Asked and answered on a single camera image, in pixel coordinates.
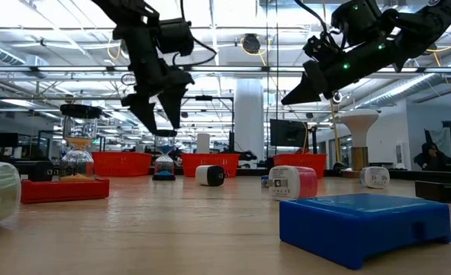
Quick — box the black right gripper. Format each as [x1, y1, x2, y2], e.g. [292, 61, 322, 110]
[280, 37, 401, 106]

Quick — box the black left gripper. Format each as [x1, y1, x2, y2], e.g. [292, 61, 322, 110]
[113, 21, 195, 135]

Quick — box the blue sand hourglass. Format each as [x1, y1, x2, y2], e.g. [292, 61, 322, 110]
[152, 129, 179, 182]

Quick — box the orange sand hourglass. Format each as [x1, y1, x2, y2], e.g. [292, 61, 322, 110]
[60, 104, 104, 183]

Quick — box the white and black wall charger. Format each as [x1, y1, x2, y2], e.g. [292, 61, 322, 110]
[195, 165, 229, 188]

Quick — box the pink and white wall charger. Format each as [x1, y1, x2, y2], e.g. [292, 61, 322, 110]
[261, 165, 319, 202]

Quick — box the blue and white wall charger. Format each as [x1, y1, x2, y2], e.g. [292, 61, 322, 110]
[359, 166, 391, 190]

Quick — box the red plastic case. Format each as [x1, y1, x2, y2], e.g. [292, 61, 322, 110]
[20, 178, 111, 205]

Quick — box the blue plastic case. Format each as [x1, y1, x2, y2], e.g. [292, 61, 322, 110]
[279, 192, 451, 271]

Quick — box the black digital display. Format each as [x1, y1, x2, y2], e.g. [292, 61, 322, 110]
[414, 180, 451, 205]

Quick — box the black monitor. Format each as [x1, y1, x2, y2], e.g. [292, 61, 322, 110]
[269, 118, 309, 148]

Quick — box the white cylinder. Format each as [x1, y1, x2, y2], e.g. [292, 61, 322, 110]
[196, 133, 211, 155]

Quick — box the white square column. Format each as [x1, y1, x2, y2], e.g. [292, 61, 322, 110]
[234, 78, 265, 161]

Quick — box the white mushroom table lamp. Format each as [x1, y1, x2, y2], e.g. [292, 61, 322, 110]
[339, 108, 383, 180]

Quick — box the red plastic basket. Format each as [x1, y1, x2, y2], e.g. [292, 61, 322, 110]
[92, 151, 154, 178]
[180, 153, 241, 179]
[273, 154, 331, 180]

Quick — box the person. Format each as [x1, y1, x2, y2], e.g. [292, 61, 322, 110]
[413, 141, 451, 172]

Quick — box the dark background monitor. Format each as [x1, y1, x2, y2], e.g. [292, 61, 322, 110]
[0, 132, 19, 149]

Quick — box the black hanging cable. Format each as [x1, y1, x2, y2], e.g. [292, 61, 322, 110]
[275, 0, 279, 156]
[265, 0, 269, 158]

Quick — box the black metal rig frame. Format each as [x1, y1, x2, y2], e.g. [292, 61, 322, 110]
[172, 95, 235, 154]

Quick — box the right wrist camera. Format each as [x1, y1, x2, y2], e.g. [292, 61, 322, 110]
[302, 34, 340, 65]

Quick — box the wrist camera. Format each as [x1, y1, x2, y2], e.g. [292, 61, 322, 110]
[156, 17, 195, 58]
[302, 34, 340, 65]

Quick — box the black ceiling cable reel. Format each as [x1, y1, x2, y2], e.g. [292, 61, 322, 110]
[241, 33, 262, 55]

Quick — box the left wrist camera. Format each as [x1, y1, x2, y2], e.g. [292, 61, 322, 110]
[156, 17, 195, 58]

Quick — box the black aluminium table frame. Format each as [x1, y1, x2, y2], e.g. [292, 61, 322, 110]
[13, 166, 451, 183]

